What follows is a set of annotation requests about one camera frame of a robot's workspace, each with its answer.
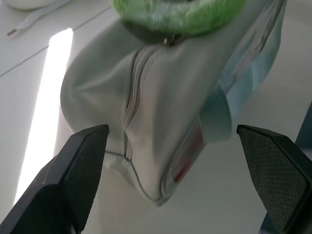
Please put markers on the pale green zip pouch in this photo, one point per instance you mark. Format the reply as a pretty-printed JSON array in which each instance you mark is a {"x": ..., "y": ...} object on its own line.
[{"x": 156, "y": 102}]

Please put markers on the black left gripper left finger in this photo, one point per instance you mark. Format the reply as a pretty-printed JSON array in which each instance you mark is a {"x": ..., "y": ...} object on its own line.
[{"x": 61, "y": 180}]

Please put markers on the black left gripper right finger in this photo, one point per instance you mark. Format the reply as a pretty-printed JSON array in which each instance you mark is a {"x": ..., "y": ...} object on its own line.
[{"x": 275, "y": 180}]

